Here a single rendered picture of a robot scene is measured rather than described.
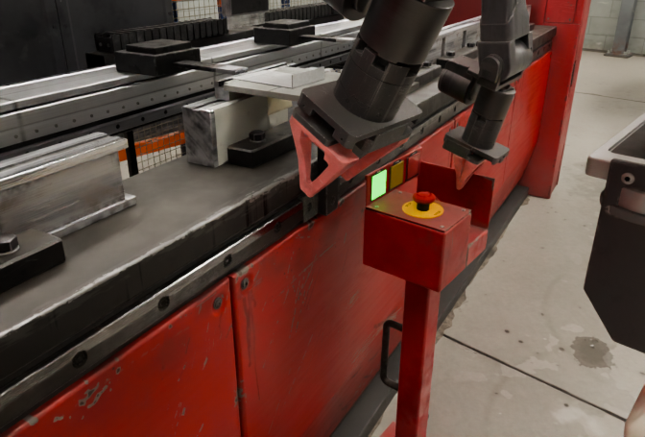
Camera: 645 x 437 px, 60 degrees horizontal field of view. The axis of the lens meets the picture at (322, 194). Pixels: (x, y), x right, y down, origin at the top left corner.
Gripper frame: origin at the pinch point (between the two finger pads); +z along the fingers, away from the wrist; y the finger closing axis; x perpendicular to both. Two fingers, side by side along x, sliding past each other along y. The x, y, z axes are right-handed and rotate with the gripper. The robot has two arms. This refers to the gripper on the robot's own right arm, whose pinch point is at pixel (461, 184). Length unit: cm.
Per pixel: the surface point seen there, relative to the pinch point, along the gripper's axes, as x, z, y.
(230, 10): 26, -22, 37
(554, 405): -47, 74, -35
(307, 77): 22.1, -16.0, 23.0
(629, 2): -697, 42, 93
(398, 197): 7.8, 4.1, 7.7
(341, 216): 13.0, 11.0, 15.5
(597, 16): -721, 72, 124
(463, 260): 6.4, 10.0, -7.4
